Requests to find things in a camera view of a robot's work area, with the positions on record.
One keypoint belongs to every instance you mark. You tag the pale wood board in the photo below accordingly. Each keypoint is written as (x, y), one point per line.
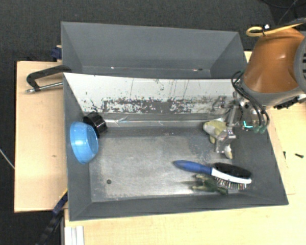
(40, 136)

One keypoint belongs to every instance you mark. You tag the grey metal bin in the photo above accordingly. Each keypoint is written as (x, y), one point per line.
(148, 162)

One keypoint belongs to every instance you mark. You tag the black round cap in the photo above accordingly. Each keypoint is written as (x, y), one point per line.
(98, 122)

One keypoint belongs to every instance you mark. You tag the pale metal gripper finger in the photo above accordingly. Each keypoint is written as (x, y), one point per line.
(224, 142)
(221, 102)

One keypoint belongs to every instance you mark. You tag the small black screw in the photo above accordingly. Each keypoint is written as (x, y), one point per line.
(299, 156)

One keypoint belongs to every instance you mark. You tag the pale yellow soft toy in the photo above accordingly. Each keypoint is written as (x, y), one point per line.
(211, 127)

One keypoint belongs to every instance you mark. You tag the blue plastic bowl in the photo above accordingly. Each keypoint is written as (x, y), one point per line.
(81, 142)

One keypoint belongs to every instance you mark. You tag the dark green toy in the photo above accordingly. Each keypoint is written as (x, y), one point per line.
(209, 184)

